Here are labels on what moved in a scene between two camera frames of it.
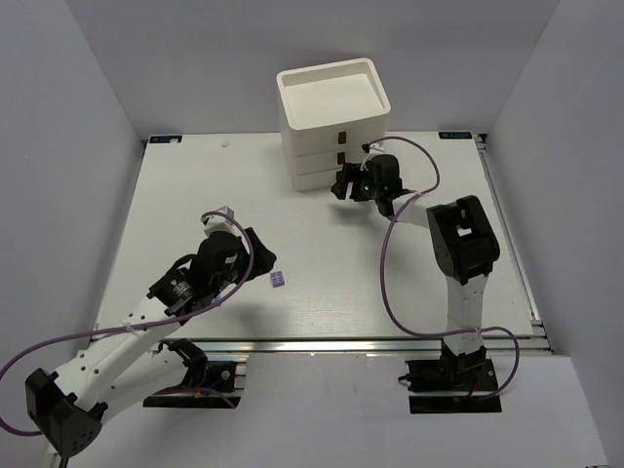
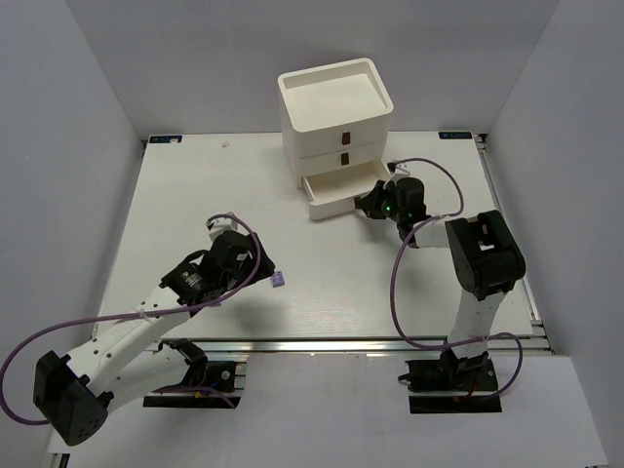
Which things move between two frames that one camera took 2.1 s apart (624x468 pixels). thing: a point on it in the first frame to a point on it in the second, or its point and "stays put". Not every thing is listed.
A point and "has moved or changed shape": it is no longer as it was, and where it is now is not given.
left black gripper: (252, 253) stays put
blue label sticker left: (165, 138) stays put
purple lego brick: (277, 279) stays put
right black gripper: (351, 182) to (378, 201)
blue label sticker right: (455, 135) stays put
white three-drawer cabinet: (329, 112) has moved or changed shape
